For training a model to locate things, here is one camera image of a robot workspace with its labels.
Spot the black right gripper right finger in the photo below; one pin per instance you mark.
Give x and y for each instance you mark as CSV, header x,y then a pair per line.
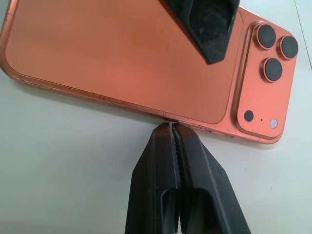
x,y
207,185

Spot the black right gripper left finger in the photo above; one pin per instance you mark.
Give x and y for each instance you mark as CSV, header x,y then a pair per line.
x,y
153,170

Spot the orange smartphone with triple camera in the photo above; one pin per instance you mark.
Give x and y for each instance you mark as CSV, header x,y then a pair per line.
x,y
117,63

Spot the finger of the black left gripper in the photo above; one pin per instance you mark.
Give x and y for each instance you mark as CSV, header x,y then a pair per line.
x,y
209,29

